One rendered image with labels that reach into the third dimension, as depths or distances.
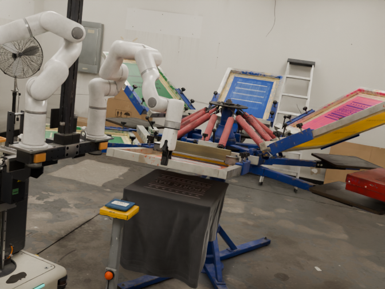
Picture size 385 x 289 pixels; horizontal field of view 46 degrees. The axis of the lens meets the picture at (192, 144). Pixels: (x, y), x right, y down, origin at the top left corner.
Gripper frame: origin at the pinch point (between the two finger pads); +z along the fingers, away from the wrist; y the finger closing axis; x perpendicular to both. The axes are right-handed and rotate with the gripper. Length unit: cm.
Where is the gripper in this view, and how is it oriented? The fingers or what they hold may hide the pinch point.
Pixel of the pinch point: (165, 160)
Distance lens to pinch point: 209.0
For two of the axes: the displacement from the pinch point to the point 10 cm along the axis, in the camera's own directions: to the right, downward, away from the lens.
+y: -2.4, 0.0, -9.7
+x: 9.6, 1.8, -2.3
